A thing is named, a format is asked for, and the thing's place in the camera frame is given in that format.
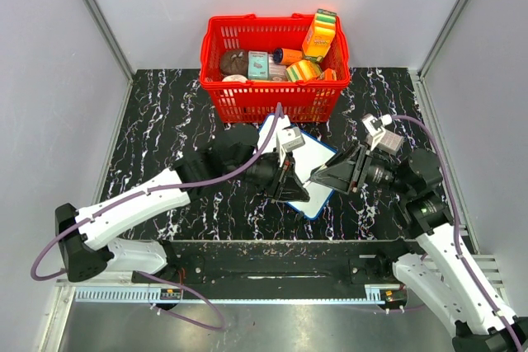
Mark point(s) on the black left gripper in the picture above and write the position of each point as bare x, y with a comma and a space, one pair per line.
291, 187

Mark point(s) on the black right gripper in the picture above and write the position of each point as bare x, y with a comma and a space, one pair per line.
342, 173

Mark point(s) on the blue framed whiteboard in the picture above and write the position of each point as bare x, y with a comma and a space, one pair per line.
310, 156

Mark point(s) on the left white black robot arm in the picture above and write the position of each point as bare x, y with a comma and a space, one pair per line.
90, 242

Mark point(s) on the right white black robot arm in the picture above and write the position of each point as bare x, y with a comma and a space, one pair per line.
445, 276

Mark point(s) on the pink white eraser box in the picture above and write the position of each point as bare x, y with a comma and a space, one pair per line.
390, 143

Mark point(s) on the orange snack packet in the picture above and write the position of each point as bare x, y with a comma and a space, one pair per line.
328, 75

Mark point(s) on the red plastic shopping basket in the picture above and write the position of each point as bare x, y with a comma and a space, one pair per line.
252, 101

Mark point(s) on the yellow green sponge pack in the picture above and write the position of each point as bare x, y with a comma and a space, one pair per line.
303, 71

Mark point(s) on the pink white small box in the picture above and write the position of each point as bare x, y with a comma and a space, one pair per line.
276, 72

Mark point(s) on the white round lid container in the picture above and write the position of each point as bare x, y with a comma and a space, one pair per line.
235, 78

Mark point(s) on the orange blue-capped bottle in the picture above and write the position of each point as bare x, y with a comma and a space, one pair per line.
286, 57

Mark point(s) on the teal small box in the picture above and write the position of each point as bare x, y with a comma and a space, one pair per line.
258, 65

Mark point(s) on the orange juice carton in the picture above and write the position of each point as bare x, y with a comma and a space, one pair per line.
320, 35

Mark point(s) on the brown round bread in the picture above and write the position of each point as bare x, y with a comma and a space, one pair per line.
234, 61

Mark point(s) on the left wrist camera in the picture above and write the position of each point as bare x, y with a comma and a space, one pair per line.
289, 139

